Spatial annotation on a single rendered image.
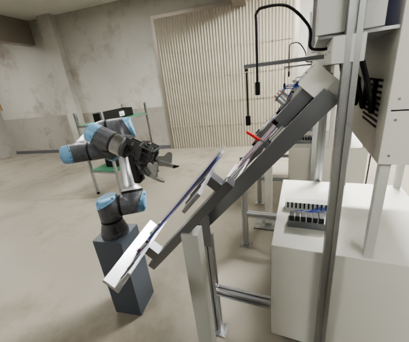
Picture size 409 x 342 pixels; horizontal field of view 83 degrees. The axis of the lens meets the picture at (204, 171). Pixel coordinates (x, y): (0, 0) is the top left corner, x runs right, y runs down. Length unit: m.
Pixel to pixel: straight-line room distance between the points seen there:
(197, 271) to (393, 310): 0.79
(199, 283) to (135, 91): 4.69
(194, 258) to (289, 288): 0.54
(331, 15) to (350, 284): 0.96
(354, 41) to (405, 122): 0.28
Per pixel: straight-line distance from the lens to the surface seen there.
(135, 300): 1.64
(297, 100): 0.89
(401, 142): 0.92
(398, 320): 1.33
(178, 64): 4.84
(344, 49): 0.81
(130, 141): 0.87
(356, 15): 0.83
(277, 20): 4.64
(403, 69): 0.88
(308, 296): 1.26
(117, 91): 5.50
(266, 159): 0.90
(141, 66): 5.19
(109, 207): 1.34
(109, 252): 1.45
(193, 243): 0.82
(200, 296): 0.98
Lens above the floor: 1.31
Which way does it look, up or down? 21 degrees down
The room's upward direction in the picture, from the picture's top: 6 degrees counter-clockwise
